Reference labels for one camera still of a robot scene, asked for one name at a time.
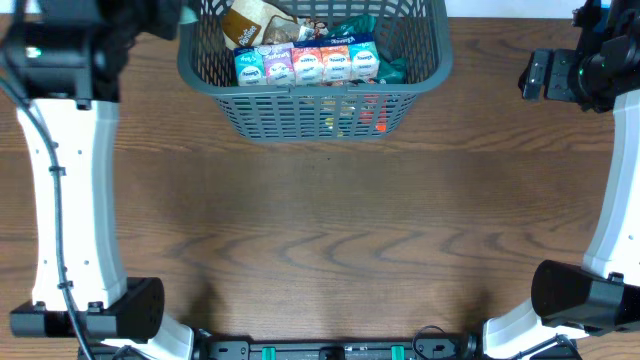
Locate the green Nescafe coffee bag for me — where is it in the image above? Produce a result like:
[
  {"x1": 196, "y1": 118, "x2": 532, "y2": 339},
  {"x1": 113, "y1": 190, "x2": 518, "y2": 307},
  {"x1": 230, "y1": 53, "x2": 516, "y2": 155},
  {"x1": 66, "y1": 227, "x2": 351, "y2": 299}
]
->
[{"x1": 325, "y1": 15, "x2": 407, "y2": 84}]

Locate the red spaghetti pasta pack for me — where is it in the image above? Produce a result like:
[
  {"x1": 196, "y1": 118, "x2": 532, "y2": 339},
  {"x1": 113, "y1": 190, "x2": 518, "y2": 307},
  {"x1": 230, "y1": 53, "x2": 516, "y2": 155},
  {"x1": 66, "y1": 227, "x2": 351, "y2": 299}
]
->
[{"x1": 356, "y1": 95, "x2": 389, "y2": 134}]

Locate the grey plastic basket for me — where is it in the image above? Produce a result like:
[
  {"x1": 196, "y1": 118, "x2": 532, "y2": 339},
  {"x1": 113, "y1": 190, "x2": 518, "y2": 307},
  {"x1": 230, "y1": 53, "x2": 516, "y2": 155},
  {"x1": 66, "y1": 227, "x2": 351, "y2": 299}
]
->
[{"x1": 178, "y1": 0, "x2": 453, "y2": 142}]

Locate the Kleenex tissue multipack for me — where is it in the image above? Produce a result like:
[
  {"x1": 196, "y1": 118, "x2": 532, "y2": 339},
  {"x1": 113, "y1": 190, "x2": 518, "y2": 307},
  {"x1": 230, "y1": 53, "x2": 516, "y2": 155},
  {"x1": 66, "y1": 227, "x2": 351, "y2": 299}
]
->
[{"x1": 234, "y1": 33, "x2": 380, "y2": 86}]

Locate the beige paper pouch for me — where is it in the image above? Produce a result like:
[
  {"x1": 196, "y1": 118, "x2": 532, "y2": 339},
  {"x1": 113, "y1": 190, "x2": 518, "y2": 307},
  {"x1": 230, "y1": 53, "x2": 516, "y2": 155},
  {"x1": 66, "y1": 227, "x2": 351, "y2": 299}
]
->
[{"x1": 222, "y1": 0, "x2": 315, "y2": 50}]

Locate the small mint green packet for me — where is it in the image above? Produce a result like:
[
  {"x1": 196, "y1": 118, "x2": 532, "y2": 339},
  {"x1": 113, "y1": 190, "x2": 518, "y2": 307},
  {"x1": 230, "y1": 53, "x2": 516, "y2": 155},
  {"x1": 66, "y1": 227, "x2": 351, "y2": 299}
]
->
[{"x1": 178, "y1": 6, "x2": 198, "y2": 25}]

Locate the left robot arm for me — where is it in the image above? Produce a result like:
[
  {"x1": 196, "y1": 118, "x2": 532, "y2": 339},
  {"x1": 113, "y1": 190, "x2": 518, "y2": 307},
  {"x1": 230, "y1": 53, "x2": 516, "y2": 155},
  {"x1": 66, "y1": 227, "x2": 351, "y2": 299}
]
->
[{"x1": 1, "y1": 0, "x2": 196, "y2": 359}]

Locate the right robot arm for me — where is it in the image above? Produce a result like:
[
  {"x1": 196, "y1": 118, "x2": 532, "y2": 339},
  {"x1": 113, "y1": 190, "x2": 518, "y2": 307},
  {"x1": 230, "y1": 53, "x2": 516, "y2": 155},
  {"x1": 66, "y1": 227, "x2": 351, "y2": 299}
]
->
[{"x1": 476, "y1": 0, "x2": 639, "y2": 359}]

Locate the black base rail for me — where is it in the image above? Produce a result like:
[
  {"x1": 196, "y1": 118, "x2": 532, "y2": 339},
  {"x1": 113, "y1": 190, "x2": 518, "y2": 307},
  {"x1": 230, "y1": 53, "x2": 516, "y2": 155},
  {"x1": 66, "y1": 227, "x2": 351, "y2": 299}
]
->
[{"x1": 91, "y1": 335, "x2": 582, "y2": 360}]

